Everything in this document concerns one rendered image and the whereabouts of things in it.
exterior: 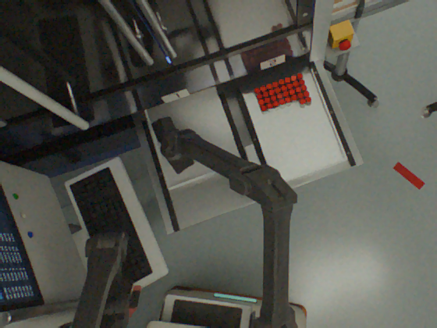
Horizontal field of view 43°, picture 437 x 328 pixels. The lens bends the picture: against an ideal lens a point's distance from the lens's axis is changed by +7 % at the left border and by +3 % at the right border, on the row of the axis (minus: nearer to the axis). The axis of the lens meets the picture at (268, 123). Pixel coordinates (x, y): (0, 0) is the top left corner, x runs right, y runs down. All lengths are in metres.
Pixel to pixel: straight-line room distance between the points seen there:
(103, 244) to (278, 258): 0.41
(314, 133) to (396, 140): 1.01
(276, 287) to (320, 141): 0.66
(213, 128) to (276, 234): 0.70
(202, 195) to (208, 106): 0.31
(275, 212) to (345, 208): 1.49
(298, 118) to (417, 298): 1.21
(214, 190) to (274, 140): 0.27
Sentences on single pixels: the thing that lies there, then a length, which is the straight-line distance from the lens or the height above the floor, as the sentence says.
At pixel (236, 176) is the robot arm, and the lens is 1.26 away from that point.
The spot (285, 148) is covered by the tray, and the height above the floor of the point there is 0.88.
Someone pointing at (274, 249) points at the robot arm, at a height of 1.40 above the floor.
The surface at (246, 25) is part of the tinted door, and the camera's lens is 1.48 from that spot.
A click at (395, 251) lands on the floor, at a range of 2.71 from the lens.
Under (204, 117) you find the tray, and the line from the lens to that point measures 1.87.
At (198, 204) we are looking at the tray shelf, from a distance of 1.82.
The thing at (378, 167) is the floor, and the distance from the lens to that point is 2.74.
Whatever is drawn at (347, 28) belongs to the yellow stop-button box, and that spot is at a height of 1.03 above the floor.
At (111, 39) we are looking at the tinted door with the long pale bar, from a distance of 1.36.
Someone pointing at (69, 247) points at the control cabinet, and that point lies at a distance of 1.92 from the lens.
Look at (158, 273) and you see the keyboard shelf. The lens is 1.91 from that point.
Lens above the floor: 2.66
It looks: 75 degrees down
